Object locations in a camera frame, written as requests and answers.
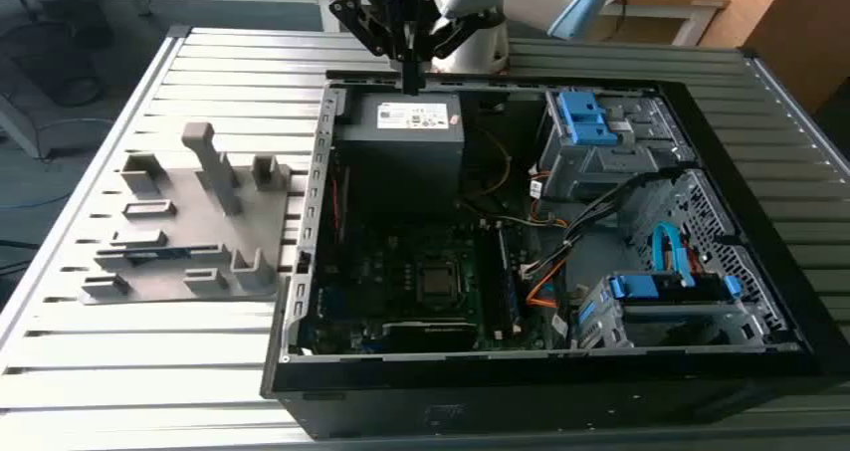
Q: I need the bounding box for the black PC case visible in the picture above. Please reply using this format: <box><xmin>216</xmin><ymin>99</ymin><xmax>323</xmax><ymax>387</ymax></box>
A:
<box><xmin>257</xmin><ymin>70</ymin><xmax>850</xmax><ymax>442</ymax></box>

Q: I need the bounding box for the blue drive carrier handle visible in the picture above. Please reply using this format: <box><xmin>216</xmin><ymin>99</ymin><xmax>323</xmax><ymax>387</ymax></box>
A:
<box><xmin>568</xmin><ymin>120</ymin><xmax>617</xmax><ymax>146</ymax></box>
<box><xmin>557</xmin><ymin>91</ymin><xmax>603</xmax><ymax>122</ymax></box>

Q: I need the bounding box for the black wire bundle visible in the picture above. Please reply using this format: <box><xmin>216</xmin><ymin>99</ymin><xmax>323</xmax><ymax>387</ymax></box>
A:
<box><xmin>523</xmin><ymin>169</ymin><xmax>680</xmax><ymax>278</ymax></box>

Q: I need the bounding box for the dark green motherboard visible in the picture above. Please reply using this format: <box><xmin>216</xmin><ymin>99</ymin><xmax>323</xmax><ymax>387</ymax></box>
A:
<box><xmin>310</xmin><ymin>211</ymin><xmax>559</xmax><ymax>352</ymax></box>

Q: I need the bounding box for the silver CPU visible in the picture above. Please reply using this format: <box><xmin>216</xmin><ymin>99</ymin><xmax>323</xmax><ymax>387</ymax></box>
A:
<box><xmin>419</xmin><ymin>267</ymin><xmax>460</xmax><ymax>297</ymax></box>

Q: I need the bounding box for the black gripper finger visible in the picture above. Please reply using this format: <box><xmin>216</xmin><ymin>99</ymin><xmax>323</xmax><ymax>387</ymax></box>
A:
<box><xmin>328</xmin><ymin>0</ymin><xmax>416</xmax><ymax>97</ymax></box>
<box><xmin>412</xmin><ymin>11</ymin><xmax>507</xmax><ymax>97</ymax></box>

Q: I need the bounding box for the orange flat data wire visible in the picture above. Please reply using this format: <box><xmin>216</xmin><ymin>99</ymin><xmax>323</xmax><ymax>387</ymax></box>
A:
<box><xmin>525</xmin><ymin>259</ymin><xmax>573</xmax><ymax>313</ymax></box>

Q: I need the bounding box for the black graphics card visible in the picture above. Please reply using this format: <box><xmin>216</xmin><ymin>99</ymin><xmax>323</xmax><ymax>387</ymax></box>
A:
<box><xmin>381</xmin><ymin>321</ymin><xmax>479</xmax><ymax>352</ymax></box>

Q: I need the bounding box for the blue flat data wire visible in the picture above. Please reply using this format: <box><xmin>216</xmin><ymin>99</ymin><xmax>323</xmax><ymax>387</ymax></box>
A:
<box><xmin>653</xmin><ymin>224</ymin><xmax>696</xmax><ymax>288</ymax></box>

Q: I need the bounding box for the metal drive cage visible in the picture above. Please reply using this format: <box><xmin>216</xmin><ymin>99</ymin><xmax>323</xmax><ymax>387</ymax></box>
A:
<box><xmin>536</xmin><ymin>90</ymin><xmax>699</xmax><ymax>203</ymax></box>

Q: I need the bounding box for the hard disk in blue carrier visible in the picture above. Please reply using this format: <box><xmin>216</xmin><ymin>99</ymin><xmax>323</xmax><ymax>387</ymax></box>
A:
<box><xmin>608</xmin><ymin>271</ymin><xmax>743</xmax><ymax>306</ymax></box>

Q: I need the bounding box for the wooden cabinet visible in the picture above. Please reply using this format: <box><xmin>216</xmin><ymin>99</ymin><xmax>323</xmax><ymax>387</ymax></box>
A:
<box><xmin>700</xmin><ymin>0</ymin><xmax>850</xmax><ymax>116</ymax></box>

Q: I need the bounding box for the grey parts rack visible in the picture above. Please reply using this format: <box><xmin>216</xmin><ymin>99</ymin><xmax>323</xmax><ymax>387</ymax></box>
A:
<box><xmin>77</xmin><ymin>121</ymin><xmax>293</xmax><ymax>306</ymax></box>

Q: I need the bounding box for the black cart with wheels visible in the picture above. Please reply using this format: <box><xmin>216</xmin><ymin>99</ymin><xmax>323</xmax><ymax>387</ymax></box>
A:
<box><xmin>0</xmin><ymin>0</ymin><xmax>114</xmax><ymax>109</ymax></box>

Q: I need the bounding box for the grey power supply unit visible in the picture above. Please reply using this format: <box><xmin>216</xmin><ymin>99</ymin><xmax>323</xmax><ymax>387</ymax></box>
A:
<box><xmin>335</xmin><ymin>92</ymin><xmax>465</xmax><ymax>213</ymax></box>

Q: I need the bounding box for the white table frame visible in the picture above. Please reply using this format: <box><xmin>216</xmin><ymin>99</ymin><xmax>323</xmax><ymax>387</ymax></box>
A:
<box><xmin>0</xmin><ymin>92</ymin><xmax>52</xmax><ymax>161</ymax></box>

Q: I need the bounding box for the metal disk bay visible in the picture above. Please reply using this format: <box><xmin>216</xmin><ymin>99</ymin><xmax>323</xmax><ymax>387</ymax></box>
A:
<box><xmin>573</xmin><ymin>276</ymin><xmax>791</xmax><ymax>348</ymax></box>

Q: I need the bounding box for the thin orange wire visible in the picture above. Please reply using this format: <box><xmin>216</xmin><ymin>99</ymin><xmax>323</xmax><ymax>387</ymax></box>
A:
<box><xmin>473</xmin><ymin>127</ymin><xmax>513</xmax><ymax>198</ymax></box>

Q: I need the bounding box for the thin red wire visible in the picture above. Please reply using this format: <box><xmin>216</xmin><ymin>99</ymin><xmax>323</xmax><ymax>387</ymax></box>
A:
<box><xmin>329</xmin><ymin>169</ymin><xmax>347</xmax><ymax>238</ymax></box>

